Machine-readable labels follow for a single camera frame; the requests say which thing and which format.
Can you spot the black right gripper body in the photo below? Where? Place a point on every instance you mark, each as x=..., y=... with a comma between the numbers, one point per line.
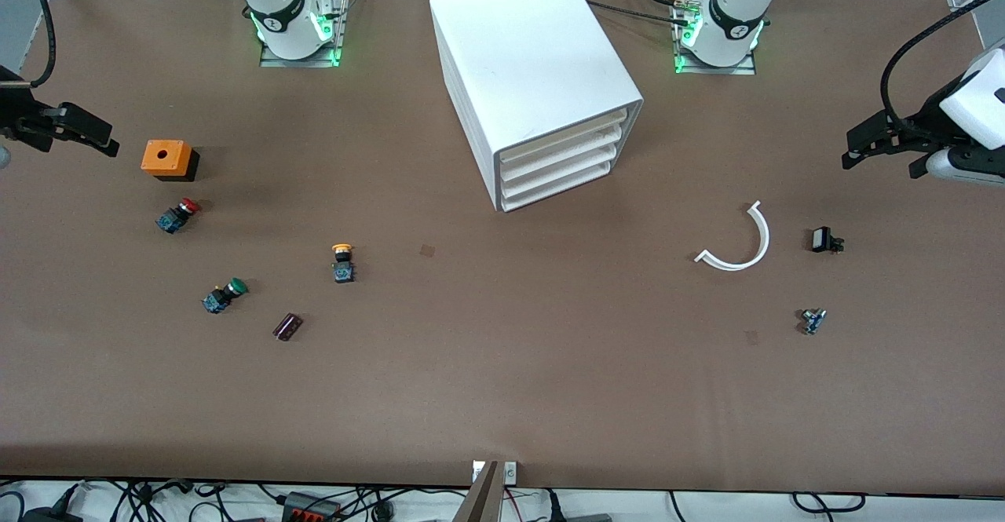
x=17, y=110

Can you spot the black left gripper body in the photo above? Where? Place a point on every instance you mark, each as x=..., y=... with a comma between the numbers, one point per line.
x=925, y=116

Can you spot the yellow push button switch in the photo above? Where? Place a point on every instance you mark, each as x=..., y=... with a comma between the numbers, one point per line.
x=343, y=267

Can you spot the white plastic drawer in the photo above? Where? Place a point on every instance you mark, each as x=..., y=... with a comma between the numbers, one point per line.
x=561, y=158
x=565, y=139
x=559, y=174
x=557, y=190

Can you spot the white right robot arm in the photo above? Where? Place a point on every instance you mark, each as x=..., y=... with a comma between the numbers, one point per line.
x=283, y=12

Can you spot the white plastic drawer cabinet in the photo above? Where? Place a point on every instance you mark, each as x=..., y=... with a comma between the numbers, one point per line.
x=518, y=51

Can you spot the orange box with hole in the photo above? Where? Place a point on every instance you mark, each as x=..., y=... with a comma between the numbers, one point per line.
x=163, y=156

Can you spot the white curved plastic strip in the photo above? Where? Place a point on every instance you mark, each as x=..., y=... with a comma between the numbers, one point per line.
x=758, y=251

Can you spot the small blue potentiometer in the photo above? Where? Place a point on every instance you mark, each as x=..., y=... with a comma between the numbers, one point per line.
x=813, y=320

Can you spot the black power adapter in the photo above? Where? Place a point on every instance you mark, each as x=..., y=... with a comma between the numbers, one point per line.
x=51, y=516

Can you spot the black orange power device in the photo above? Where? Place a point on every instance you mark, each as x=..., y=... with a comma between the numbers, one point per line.
x=310, y=508

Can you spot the small black switch component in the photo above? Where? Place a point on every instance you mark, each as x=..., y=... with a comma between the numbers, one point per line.
x=822, y=239

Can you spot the red push button switch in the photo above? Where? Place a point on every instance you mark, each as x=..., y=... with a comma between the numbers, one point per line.
x=177, y=215

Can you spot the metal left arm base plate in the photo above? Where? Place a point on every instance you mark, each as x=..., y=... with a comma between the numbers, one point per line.
x=714, y=70

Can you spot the green push button switch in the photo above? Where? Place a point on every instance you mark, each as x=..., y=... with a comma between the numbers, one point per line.
x=225, y=294

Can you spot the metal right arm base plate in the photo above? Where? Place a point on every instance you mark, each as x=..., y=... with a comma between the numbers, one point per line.
x=302, y=61

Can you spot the small white metal bracket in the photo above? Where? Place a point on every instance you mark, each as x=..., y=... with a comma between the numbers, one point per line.
x=510, y=472

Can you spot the brown wooden post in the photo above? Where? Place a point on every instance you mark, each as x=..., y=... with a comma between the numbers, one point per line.
x=480, y=498

